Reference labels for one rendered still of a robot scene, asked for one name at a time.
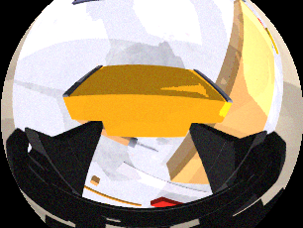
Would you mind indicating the cream floor panel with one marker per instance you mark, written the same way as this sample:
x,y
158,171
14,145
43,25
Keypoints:
x,y
247,76

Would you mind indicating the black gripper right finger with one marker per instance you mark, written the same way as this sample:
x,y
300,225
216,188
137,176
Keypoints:
x,y
221,154

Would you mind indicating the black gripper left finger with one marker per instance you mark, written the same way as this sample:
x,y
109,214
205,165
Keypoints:
x,y
70,153

